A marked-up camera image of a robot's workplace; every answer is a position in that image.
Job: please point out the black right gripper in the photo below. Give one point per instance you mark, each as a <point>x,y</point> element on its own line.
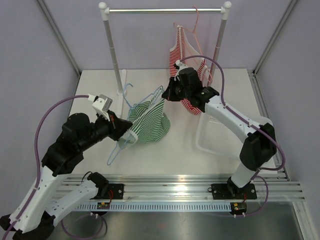
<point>169,94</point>

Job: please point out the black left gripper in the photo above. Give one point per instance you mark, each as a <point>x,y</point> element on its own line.
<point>118,127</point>

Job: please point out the green striped tank top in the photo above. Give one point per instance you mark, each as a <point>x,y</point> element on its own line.
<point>149,121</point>

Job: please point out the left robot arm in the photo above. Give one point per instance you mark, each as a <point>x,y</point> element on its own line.
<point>37,217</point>

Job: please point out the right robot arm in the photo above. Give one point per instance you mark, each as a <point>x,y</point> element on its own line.
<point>258,140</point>

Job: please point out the red striped tank top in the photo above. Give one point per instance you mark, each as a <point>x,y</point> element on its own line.
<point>182,49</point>

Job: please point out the white plastic basket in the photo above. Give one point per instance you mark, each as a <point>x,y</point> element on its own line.
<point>215,138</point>

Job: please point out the white and silver clothes rack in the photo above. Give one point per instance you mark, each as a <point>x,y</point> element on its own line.
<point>120,75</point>

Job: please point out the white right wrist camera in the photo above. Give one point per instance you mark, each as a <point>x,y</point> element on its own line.
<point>182,70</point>

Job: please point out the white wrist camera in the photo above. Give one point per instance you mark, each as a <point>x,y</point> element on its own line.
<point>101,104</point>
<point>182,70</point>

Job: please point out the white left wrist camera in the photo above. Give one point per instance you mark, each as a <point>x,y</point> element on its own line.
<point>101,104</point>

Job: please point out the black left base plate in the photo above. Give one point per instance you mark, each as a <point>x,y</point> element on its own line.
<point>114,191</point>

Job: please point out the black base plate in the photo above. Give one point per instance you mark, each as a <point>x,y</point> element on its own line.
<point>114,191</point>
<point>225,191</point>

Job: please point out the pink wire hanger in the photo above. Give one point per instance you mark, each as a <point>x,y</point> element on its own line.
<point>193,32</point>

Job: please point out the white slotted cable duct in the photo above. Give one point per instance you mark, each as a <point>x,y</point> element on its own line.
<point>155,207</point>

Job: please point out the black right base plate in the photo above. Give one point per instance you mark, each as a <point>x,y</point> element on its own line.
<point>225,191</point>

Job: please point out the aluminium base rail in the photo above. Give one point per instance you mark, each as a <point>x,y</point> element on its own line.
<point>193,188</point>

